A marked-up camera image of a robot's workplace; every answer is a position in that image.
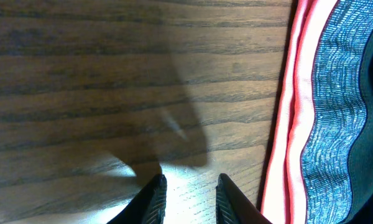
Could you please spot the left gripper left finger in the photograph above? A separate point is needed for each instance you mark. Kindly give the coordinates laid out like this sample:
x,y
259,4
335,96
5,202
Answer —
x,y
148,206

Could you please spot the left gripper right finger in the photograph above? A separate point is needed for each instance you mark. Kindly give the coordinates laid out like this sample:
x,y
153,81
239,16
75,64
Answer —
x,y
233,207

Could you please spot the black leggings red waistband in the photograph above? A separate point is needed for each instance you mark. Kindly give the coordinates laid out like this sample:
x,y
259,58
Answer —
x,y
321,165

